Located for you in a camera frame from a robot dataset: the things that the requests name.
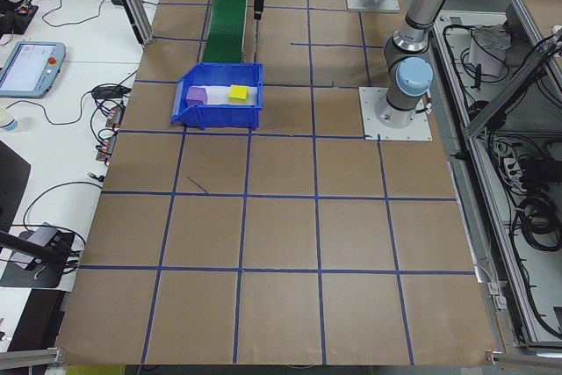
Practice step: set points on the small black box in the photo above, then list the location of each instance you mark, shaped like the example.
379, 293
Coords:
107, 92

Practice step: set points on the aluminium table edge bar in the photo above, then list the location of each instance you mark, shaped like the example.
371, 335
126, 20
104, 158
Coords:
518, 354
35, 355

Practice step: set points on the blue plastic storage bin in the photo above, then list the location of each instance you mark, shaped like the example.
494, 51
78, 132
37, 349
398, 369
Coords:
219, 117

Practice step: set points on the black stand base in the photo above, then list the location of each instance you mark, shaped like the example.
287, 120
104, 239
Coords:
26, 276

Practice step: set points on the black power brick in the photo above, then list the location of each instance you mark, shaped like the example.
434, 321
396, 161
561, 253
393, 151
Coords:
538, 169

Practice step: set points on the grey white bag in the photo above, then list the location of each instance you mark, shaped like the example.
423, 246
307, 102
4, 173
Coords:
487, 54

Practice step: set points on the purple foam block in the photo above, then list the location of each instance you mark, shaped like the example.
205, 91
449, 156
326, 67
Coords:
196, 96

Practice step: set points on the grey box device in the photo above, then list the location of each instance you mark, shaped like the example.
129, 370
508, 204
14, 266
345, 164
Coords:
44, 234

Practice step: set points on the white paper cup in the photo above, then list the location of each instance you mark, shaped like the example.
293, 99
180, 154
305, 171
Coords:
6, 121

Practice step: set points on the yellow foam block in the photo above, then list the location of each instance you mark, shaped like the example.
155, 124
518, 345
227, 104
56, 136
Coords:
238, 93

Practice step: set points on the grey junction box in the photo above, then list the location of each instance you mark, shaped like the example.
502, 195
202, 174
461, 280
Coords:
496, 300

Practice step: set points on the white power strip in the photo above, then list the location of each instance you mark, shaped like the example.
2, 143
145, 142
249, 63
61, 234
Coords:
511, 166

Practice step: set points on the brown circuit board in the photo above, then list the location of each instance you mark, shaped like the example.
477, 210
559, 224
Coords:
115, 117
106, 146

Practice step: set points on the V-shaped metal bar frame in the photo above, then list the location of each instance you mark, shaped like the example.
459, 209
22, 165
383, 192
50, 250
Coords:
511, 91

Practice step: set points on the black electronics mat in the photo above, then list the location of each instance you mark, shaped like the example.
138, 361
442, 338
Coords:
24, 19

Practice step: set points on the green conveyor belt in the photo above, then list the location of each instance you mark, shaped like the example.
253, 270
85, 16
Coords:
226, 19

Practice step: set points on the light blue teach pendant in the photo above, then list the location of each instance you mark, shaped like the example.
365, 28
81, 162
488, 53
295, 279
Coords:
26, 72

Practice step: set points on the black monitor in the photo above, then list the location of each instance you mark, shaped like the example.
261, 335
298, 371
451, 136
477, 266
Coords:
11, 190

